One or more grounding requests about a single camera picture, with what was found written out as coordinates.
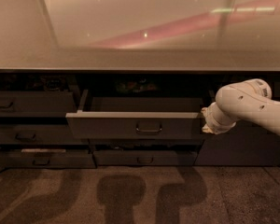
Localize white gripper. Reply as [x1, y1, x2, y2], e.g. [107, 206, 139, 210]
[201, 102, 239, 134]

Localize grey drawer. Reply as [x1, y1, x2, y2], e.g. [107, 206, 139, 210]
[66, 91, 206, 140]
[0, 91, 77, 118]
[93, 150, 198, 166]
[89, 139, 204, 147]
[0, 150, 96, 169]
[0, 125, 83, 145]

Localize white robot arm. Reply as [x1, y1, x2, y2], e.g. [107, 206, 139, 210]
[202, 78, 280, 136]

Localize colourful items in top drawer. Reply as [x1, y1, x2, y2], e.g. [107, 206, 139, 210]
[115, 78, 159, 94]

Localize dark object in left drawer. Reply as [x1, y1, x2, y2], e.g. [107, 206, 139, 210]
[42, 77, 64, 91]

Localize white strip in bottom drawer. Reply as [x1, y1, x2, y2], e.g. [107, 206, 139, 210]
[21, 148, 66, 153]

